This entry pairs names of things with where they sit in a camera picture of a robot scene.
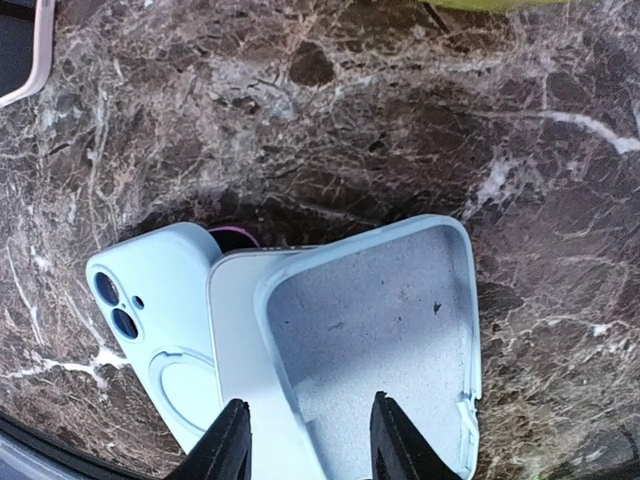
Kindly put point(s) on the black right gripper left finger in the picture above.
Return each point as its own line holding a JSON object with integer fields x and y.
{"x": 224, "y": 452}

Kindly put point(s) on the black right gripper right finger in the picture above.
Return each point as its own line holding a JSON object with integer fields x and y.
{"x": 398, "y": 449}

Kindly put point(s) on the grey-blue phone case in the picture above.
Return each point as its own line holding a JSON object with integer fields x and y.
{"x": 392, "y": 309}

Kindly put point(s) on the pink phone case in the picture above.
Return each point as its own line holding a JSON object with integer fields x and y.
{"x": 42, "y": 49}

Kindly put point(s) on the black phone light-blue edge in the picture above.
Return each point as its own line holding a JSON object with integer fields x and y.
{"x": 17, "y": 41}

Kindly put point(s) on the light blue phone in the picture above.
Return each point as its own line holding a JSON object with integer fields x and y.
{"x": 151, "y": 290}

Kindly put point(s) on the lime green bowl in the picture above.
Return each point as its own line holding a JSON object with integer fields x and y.
{"x": 489, "y": 5}

